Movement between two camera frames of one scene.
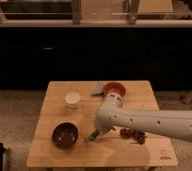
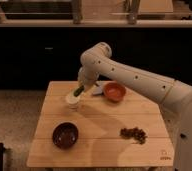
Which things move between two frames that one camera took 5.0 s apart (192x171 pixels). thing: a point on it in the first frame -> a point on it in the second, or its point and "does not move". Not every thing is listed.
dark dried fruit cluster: [138, 136] does not move
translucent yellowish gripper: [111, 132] -> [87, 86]
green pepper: [93, 135] -> [78, 91]
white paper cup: [73, 99] does not move
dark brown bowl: [64, 135] does not move
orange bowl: [114, 87] does not move
